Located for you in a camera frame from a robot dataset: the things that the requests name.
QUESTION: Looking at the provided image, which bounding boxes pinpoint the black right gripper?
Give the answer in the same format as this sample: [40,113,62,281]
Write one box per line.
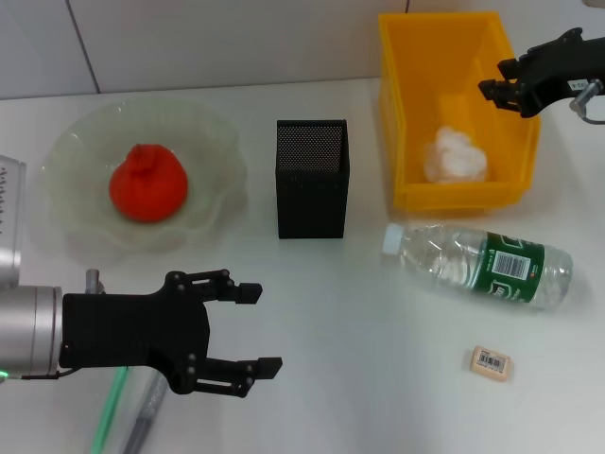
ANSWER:
[477,27,605,119]

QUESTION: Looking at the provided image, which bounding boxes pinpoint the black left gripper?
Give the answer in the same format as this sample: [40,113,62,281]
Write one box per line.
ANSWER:
[59,268,284,397]

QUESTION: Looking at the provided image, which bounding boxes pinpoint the white paper ball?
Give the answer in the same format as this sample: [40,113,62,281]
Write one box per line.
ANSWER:
[423,125,489,184]

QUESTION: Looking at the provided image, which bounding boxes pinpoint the orange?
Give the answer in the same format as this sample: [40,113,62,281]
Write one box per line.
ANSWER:
[108,143,190,223]

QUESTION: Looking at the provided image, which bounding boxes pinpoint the clear bottle with green label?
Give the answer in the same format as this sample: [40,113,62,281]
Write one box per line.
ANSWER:
[381,222,574,312]

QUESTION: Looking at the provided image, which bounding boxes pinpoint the black mesh pen holder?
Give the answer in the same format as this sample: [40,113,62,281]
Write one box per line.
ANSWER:
[275,118,350,240]

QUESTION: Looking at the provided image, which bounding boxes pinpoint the grey pen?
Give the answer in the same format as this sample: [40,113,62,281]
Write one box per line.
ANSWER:
[120,373,169,454]

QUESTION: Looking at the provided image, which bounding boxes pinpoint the green pen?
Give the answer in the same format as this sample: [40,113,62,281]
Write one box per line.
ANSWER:
[92,367,131,454]

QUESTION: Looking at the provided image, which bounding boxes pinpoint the pale green glass fruit plate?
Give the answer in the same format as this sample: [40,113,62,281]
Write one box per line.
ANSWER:
[38,101,250,254]

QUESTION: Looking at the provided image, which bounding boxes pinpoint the beige eraser with barcode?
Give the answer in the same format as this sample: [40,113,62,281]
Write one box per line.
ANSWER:
[470,344,514,381]

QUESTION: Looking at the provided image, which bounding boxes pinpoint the yellow plastic bin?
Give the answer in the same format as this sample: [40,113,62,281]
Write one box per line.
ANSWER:
[377,11,543,212]

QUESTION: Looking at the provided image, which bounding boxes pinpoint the left gripper cable with plugs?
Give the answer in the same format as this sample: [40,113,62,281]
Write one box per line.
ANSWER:
[84,268,108,295]

